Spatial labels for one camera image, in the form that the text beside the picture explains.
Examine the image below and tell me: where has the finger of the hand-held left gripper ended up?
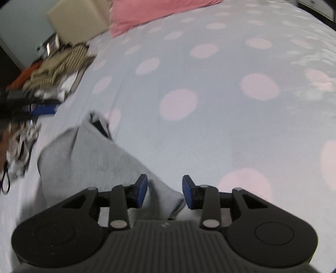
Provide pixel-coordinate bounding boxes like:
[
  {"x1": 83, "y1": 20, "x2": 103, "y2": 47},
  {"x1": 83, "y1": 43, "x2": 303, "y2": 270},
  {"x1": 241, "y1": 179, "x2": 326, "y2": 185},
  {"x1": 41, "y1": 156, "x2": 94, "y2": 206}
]
[
  {"x1": 30, "y1": 104, "x2": 62, "y2": 117},
  {"x1": 26, "y1": 97, "x2": 61, "y2": 106}
]

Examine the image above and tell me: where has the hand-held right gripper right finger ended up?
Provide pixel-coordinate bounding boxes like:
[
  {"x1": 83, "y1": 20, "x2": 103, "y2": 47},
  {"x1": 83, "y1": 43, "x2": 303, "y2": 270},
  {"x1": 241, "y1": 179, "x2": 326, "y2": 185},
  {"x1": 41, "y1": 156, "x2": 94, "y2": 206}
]
[{"x1": 182, "y1": 175, "x2": 269, "y2": 232}]

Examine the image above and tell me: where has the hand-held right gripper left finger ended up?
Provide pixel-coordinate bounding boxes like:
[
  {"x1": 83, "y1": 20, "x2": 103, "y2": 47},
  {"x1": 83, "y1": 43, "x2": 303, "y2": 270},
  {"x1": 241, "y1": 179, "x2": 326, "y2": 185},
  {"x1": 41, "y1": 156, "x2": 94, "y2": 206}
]
[{"x1": 62, "y1": 174, "x2": 149, "y2": 232}]

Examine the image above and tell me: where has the grey shirt with black sleeves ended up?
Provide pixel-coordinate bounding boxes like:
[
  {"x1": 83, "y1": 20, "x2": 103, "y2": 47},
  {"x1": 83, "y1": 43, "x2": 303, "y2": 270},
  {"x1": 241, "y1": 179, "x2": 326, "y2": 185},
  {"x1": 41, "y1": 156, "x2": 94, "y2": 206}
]
[{"x1": 37, "y1": 112, "x2": 185, "y2": 221}]

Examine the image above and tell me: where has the pile of beige striped clothes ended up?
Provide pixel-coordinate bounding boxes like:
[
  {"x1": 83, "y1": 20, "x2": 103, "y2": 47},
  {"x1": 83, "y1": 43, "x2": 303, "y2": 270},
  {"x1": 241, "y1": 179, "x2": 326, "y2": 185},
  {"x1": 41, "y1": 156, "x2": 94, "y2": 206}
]
[{"x1": 24, "y1": 43, "x2": 95, "y2": 90}]

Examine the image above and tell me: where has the orange cloth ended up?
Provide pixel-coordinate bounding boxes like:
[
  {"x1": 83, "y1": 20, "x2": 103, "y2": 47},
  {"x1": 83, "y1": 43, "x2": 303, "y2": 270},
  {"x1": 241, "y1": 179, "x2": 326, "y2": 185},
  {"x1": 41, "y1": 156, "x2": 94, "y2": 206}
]
[{"x1": 7, "y1": 62, "x2": 42, "y2": 90}]

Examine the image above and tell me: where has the grey and white crumpled cloth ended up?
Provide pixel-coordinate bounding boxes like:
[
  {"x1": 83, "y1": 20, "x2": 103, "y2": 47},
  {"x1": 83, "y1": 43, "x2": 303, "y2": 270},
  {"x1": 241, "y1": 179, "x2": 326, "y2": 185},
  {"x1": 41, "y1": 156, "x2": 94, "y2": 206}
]
[{"x1": 5, "y1": 123, "x2": 42, "y2": 177}]

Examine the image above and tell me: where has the dark shiny object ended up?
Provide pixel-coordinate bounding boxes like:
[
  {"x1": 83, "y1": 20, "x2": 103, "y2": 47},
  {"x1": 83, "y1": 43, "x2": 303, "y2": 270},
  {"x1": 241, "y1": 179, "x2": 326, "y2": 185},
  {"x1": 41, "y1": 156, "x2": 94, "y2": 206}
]
[{"x1": 37, "y1": 34, "x2": 61, "y2": 56}]

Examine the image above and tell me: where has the beige pillow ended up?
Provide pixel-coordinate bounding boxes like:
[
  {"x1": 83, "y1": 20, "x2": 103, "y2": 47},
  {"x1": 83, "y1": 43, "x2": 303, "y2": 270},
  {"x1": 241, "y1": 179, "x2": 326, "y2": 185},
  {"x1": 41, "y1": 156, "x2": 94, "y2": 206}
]
[{"x1": 47, "y1": 0, "x2": 114, "y2": 46}]

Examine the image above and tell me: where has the pink pillow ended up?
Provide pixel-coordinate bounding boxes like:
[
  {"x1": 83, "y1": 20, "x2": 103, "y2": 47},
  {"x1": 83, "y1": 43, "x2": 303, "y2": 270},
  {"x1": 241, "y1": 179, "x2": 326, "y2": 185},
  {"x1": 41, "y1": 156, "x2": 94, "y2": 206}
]
[{"x1": 109, "y1": 0, "x2": 223, "y2": 38}]

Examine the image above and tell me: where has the white cabinet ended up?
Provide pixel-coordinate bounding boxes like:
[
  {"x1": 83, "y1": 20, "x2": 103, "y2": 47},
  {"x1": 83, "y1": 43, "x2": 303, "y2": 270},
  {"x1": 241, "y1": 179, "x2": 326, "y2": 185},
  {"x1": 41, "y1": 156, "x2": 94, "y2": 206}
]
[{"x1": 297, "y1": 0, "x2": 336, "y2": 22}]

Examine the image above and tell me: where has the black strap loop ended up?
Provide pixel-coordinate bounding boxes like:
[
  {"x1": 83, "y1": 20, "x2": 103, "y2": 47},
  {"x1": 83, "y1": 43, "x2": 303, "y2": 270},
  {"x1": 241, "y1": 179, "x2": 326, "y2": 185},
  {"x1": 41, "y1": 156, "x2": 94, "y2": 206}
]
[{"x1": 0, "y1": 163, "x2": 12, "y2": 195}]

